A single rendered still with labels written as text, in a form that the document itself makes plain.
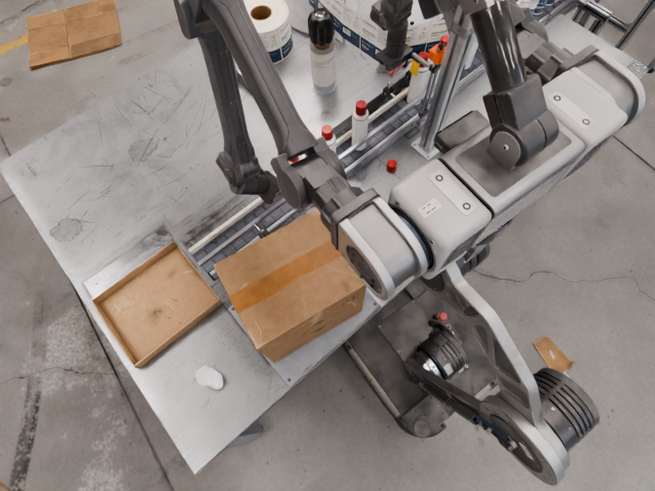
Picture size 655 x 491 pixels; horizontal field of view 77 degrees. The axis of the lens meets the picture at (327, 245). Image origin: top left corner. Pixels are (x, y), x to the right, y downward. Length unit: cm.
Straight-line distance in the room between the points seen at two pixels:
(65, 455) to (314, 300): 170
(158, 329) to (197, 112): 83
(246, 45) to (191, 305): 84
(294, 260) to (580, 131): 64
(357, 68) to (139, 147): 86
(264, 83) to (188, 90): 107
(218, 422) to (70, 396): 127
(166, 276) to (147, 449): 105
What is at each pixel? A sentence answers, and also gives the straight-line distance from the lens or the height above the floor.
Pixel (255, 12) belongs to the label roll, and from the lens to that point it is 177.
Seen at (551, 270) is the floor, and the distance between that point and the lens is 245.
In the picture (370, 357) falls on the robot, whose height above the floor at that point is 24.
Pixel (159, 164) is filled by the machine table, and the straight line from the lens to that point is 164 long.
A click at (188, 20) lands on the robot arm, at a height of 154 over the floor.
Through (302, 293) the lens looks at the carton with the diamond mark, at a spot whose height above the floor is 112.
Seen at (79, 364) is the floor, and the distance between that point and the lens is 246.
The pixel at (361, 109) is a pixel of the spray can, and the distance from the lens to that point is 131.
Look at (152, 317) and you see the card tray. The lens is 140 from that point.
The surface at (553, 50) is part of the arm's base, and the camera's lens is 95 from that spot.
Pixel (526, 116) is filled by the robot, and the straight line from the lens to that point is 66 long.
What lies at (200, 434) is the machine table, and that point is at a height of 83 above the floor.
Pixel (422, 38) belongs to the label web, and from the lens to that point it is 166.
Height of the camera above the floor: 207
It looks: 67 degrees down
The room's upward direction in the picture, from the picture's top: 5 degrees counter-clockwise
